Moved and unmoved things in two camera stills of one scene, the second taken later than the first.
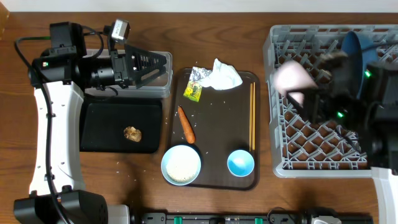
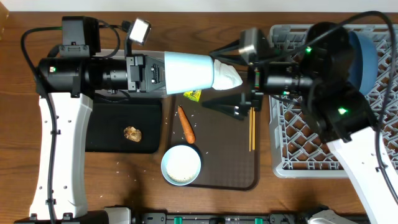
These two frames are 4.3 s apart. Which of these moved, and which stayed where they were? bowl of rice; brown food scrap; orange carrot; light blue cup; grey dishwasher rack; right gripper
Moved: light blue cup; right gripper
Stayed: bowl of rice; grey dishwasher rack; brown food scrap; orange carrot
